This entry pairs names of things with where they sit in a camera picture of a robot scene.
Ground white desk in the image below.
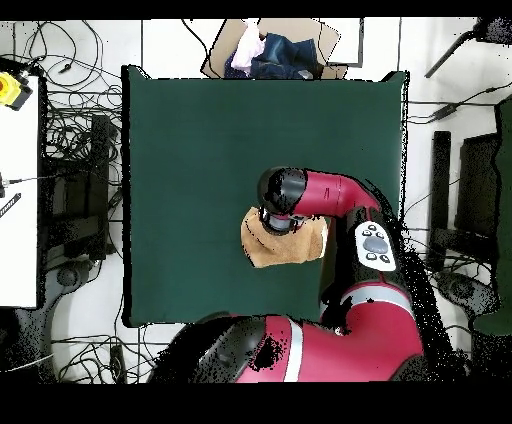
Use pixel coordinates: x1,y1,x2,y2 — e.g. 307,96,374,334
0,75,41,308

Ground black chair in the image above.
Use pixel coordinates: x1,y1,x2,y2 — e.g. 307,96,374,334
37,113,121,265
427,130,501,273

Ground tan terry towel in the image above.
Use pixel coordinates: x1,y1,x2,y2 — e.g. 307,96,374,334
239,206,330,269

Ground pale pink garment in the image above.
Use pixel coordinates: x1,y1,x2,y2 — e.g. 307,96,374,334
230,21,266,75

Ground dark blue jeans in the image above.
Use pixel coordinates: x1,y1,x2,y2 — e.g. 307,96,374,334
223,32,324,80

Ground dark metal frame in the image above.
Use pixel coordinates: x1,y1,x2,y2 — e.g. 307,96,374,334
327,17,365,68

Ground yellow emergency stop box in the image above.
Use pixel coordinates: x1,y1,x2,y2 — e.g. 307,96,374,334
0,71,34,112

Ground black power adapter with cable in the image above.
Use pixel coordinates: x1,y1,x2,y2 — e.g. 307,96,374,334
406,81,512,124

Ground black power strip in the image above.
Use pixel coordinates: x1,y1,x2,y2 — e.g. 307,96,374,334
109,343,127,383

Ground cardboard box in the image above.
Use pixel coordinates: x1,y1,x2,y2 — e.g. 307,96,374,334
200,17,349,80

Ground black cable tangle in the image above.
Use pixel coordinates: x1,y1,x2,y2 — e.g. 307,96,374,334
51,331,161,383
401,179,501,381
13,19,123,169

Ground dark green table cloth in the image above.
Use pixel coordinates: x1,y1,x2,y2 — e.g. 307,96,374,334
121,65,409,328

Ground dark green fabric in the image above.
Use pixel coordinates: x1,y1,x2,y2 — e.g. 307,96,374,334
473,95,512,335

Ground black stand pole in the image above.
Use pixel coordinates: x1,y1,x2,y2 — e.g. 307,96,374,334
424,17,512,79

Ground black strip with marks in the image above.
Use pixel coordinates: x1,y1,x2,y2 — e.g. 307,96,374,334
0,192,22,219

